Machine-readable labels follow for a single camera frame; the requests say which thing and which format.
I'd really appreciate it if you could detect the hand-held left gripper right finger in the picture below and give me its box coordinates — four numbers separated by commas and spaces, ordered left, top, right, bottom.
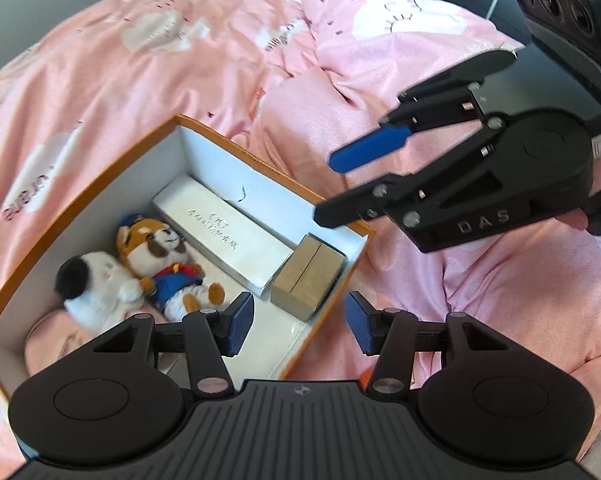
346, 290, 522, 397

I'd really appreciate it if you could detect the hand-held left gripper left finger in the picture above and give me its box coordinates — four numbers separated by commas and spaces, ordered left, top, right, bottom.
83, 291, 255, 397

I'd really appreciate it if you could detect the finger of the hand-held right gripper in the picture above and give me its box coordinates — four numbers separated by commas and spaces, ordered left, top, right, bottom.
329, 49, 520, 174
313, 146, 504, 229

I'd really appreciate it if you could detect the brown kraft box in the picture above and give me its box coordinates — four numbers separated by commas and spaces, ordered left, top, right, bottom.
270, 234, 346, 322

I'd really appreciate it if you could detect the orange cardboard box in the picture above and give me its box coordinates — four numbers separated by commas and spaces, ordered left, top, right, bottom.
0, 114, 376, 402

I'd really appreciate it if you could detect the white long box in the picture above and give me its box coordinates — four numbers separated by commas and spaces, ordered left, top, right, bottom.
152, 174, 292, 297

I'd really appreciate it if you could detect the red panda plush toy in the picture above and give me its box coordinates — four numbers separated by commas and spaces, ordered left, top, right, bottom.
116, 214, 226, 322

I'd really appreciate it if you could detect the white plush dog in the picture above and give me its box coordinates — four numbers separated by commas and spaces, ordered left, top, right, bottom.
55, 251, 147, 334

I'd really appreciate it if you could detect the pink fabric pouch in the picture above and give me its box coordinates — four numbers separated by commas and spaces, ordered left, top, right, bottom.
24, 307, 131, 377

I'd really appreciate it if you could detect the pink printed blanket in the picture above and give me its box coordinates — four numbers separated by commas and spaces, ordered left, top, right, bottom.
0, 0, 601, 480

